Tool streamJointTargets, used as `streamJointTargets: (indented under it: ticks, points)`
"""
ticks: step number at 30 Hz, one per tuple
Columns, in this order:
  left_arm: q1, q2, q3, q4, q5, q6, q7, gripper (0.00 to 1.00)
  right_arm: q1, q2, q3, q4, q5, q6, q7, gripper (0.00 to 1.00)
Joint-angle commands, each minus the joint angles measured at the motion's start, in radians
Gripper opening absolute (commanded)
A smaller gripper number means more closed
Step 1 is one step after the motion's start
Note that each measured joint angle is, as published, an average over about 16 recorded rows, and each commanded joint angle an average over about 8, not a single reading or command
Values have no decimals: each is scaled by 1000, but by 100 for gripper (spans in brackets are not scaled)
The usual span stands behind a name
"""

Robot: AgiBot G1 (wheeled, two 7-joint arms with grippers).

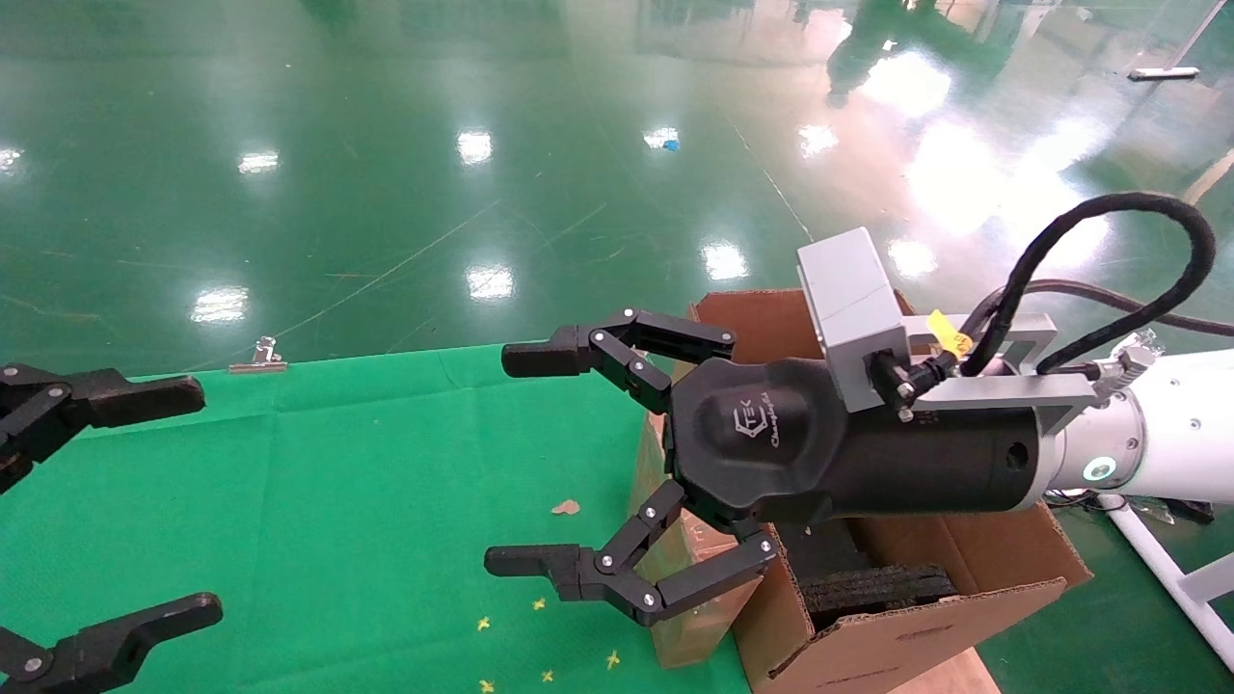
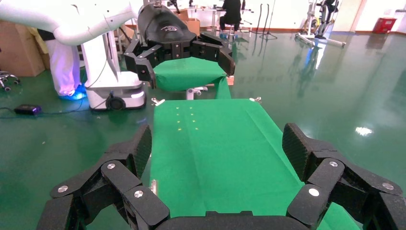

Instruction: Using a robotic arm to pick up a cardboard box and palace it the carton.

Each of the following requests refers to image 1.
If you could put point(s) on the black foam insert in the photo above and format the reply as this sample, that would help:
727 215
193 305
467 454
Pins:
868 588

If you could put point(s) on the green table cloth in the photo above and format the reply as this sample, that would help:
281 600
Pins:
337 501

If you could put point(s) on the small brown cardboard box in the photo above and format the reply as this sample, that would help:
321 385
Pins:
699 627

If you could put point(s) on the crumpled clear plastic wrapper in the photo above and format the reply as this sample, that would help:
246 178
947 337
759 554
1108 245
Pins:
1142 337

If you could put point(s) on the white flat floor bar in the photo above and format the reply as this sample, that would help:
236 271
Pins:
1164 73

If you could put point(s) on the white metal stand pole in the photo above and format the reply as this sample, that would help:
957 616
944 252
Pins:
1157 561

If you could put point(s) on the silver binder clip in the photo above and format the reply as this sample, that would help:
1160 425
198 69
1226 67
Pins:
260 362

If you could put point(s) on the brown cardboard scrap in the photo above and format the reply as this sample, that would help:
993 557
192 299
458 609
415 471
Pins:
566 507

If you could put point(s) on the large open cardboard carton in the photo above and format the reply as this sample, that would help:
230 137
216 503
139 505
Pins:
916 646

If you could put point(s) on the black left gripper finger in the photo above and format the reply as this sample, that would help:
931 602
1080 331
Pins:
145 397
125 636

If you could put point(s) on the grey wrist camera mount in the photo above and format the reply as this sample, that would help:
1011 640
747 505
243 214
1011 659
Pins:
853 308

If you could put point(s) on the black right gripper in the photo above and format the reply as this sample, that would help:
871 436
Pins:
771 453

